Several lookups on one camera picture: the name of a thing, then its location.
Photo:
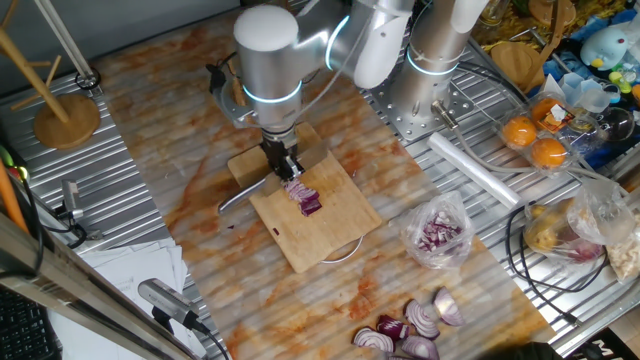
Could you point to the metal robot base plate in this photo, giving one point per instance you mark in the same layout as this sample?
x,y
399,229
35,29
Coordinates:
x,y
400,127

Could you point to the aluminium frame bar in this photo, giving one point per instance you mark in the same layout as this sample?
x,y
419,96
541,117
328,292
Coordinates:
x,y
75,290

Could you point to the steel cleaver knife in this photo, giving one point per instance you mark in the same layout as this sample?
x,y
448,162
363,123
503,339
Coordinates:
x,y
242,196

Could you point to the plastic bag of potatoes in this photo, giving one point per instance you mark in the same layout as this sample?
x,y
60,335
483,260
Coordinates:
x,y
550,235

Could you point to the round wooden tray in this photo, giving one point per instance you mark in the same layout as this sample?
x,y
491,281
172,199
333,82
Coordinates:
x,y
515,65

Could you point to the plastic bag of chopped onion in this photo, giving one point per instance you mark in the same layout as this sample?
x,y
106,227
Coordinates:
x,y
437,232

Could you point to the orange plastic rod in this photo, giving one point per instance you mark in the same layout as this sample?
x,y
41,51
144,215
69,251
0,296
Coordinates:
x,y
10,200

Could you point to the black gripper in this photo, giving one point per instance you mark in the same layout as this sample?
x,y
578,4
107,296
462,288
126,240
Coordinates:
x,y
280,152

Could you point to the white paper stack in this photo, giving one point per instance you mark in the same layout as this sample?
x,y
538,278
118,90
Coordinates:
x,y
130,270

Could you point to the orange marble pattern mat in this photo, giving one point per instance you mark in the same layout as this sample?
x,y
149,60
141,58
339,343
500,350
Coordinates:
x,y
200,165

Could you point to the clear plastic fruit container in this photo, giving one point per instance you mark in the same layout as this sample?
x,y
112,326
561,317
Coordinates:
x,y
575,140

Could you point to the clear plastic cup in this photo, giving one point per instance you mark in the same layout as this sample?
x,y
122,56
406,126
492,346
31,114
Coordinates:
x,y
585,95

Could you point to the white plastic wrap roll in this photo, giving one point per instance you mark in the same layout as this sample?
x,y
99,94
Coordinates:
x,y
475,170

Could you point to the glass bowl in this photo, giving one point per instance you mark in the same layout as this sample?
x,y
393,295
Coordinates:
x,y
617,125

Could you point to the orange fruit with sticker label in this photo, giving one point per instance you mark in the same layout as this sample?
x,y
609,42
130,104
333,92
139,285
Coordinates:
x,y
542,110

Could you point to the wooden cutting board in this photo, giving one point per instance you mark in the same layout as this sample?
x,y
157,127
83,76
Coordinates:
x,y
330,235

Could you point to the blue plush toy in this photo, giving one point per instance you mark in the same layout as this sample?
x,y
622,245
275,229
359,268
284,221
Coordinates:
x,y
602,47

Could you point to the silver depth camera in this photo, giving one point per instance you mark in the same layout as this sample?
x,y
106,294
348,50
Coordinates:
x,y
165,300

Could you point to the wooden mug tree stand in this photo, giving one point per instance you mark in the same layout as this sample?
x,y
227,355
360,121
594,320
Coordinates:
x,y
67,122

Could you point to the black keyboard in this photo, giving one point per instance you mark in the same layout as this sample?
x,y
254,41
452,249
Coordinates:
x,y
22,330

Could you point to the white metal rod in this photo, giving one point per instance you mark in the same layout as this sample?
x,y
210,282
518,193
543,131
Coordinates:
x,y
62,37

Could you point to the metal clamp tool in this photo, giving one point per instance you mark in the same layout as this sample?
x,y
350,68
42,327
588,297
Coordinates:
x,y
71,196

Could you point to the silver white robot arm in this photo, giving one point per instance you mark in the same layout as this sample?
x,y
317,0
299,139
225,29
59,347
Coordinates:
x,y
270,65

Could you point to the plastic bag of white pieces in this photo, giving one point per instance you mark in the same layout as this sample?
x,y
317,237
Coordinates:
x,y
625,255

